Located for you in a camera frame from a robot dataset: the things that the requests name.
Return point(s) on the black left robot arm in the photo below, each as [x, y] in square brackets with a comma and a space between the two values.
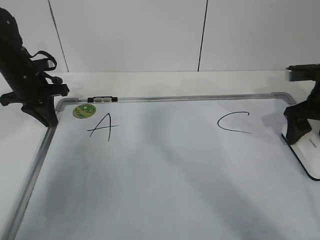
[27, 77]

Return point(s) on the round green sticker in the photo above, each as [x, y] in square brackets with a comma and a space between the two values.
[84, 111]

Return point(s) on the white board with aluminium frame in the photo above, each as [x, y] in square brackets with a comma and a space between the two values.
[168, 168]

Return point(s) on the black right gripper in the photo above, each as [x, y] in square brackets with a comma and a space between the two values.
[297, 116]

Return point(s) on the white board eraser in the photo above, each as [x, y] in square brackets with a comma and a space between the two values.
[307, 149]

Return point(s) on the black board hanger clip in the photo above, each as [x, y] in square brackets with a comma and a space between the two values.
[102, 99]

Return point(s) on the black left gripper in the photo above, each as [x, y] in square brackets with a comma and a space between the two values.
[36, 100]

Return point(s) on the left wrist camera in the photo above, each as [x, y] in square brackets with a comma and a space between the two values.
[48, 63]

